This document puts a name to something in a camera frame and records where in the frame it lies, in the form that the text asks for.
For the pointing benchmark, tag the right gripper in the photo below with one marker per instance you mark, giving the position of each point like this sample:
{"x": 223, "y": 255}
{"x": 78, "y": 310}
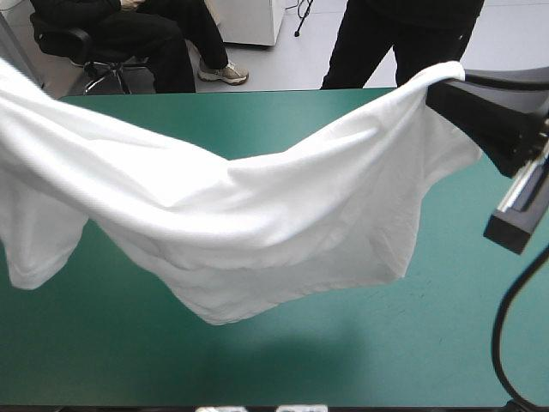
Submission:
{"x": 529, "y": 139}

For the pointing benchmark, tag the white T-shirt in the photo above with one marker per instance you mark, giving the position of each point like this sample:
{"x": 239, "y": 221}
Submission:
{"x": 240, "y": 214}

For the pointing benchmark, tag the person's legs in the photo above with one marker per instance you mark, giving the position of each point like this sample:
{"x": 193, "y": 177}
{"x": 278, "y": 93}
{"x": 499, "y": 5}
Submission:
{"x": 377, "y": 38}

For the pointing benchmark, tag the black stand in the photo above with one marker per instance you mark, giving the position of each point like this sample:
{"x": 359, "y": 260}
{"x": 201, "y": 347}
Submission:
{"x": 302, "y": 19}

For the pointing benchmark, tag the white cabinet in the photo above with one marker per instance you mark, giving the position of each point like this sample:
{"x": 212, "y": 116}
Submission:
{"x": 249, "y": 19}

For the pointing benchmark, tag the person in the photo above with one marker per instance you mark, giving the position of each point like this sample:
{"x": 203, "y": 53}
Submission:
{"x": 141, "y": 38}

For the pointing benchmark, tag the black office chair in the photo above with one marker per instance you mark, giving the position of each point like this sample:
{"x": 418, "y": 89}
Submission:
{"x": 68, "y": 43}

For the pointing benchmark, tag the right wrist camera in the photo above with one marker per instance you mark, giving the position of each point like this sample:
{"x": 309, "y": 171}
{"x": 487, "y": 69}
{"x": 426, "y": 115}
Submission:
{"x": 517, "y": 214}

